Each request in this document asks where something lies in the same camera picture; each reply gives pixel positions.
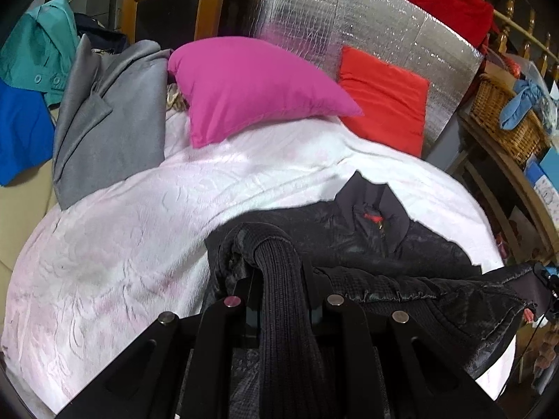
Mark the wooden railing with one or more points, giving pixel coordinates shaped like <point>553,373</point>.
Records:
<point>506,26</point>

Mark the silver insulation sheet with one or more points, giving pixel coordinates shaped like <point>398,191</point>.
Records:
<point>384,35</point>

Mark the white textured blanket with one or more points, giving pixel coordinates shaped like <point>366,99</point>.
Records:
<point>131,235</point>

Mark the dark navy garment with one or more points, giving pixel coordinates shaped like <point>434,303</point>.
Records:
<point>102,30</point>

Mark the wooden cabinet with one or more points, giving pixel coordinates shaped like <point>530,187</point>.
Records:
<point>170,8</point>

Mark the red pillow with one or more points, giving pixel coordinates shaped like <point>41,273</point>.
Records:
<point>384,100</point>

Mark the wicker basket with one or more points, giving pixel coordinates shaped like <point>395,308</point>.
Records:
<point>502,122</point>

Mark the blue garment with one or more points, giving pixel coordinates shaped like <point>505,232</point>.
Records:
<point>22,135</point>

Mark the grey coat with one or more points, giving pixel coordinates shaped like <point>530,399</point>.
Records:
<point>113,126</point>

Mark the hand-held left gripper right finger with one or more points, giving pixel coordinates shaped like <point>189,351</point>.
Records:
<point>349,340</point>

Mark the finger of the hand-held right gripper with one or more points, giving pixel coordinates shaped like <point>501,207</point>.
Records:
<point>545,274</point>

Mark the light blue box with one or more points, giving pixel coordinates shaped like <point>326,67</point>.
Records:
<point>546,179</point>

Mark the teal jacket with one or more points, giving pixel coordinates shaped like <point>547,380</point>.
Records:
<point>35,48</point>

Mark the wooden shelf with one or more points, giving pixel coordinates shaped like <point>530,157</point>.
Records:
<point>502,174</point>

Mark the light blue cloth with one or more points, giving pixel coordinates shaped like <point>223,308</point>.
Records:
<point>522,104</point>

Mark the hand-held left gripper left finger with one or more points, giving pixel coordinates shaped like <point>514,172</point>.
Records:
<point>218,340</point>

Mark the pink pillow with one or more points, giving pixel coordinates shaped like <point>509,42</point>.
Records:
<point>249,83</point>

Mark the black checked bomber jacket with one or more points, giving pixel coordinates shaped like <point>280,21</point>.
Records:
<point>371,244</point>

